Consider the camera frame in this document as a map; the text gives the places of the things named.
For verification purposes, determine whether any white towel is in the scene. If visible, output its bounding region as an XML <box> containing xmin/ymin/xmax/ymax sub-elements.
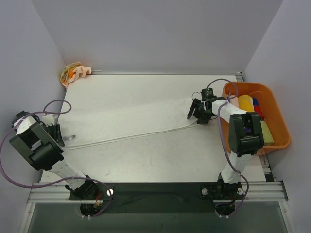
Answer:
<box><xmin>58</xmin><ymin>99</ymin><xmax>197</xmax><ymax>150</ymax></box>

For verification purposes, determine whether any purple cable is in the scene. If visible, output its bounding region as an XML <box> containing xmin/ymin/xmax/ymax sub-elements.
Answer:
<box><xmin>0</xmin><ymin>99</ymin><xmax>114</xmax><ymax>218</ymax></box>
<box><xmin>206</xmin><ymin>79</ymin><xmax>249</xmax><ymax>217</ymax></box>

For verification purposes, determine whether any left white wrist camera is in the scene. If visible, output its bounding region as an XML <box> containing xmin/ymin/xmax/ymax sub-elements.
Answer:
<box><xmin>40</xmin><ymin>114</ymin><xmax>57</xmax><ymax>127</ymax></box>

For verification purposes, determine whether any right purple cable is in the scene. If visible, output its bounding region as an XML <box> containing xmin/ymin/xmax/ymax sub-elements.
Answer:
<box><xmin>206</xmin><ymin>79</ymin><xmax>249</xmax><ymax>217</ymax></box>

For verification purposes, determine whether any orange plastic basket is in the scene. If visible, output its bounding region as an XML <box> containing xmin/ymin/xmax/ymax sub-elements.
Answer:
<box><xmin>222</xmin><ymin>82</ymin><xmax>291</xmax><ymax>155</ymax></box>

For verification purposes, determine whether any red cloth in basket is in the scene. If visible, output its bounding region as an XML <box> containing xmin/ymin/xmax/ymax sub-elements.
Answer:
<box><xmin>252</xmin><ymin>98</ymin><xmax>264</xmax><ymax>120</ymax></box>

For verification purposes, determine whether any pink rolled towel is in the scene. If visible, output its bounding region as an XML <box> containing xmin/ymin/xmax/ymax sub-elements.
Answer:
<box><xmin>229</xmin><ymin>96</ymin><xmax>239</xmax><ymax>108</ymax></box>

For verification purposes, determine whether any yellow rolled towel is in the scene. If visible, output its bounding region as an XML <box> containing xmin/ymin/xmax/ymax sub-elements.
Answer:
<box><xmin>238</xmin><ymin>95</ymin><xmax>254</xmax><ymax>112</ymax></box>

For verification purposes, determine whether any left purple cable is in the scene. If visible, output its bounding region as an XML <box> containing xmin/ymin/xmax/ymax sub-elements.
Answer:
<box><xmin>0</xmin><ymin>99</ymin><xmax>114</xmax><ymax>218</ymax></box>

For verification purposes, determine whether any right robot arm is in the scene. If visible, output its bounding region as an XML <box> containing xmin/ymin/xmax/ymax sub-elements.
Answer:
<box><xmin>187</xmin><ymin>87</ymin><xmax>264</xmax><ymax>200</ymax></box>

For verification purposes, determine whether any aluminium frame rail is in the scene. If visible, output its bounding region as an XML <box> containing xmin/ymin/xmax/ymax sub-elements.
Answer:
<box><xmin>28</xmin><ymin>182</ymin><xmax>288</xmax><ymax>203</ymax></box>

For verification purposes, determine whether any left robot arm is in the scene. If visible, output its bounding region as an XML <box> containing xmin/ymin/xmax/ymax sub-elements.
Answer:
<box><xmin>9</xmin><ymin>111</ymin><xmax>100</xmax><ymax>200</ymax></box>

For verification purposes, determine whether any crumpled orange cloth pile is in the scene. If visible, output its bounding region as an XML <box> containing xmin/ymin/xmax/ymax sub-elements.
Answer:
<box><xmin>60</xmin><ymin>62</ymin><xmax>92</xmax><ymax>89</ymax></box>

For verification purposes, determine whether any green rolled towel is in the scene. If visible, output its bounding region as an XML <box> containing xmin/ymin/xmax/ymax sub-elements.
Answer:
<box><xmin>260</xmin><ymin>121</ymin><xmax>274</xmax><ymax>146</ymax></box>

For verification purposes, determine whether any black base mat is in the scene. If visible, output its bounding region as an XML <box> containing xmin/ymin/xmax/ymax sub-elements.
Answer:
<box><xmin>69</xmin><ymin>182</ymin><xmax>245</xmax><ymax>214</ymax></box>

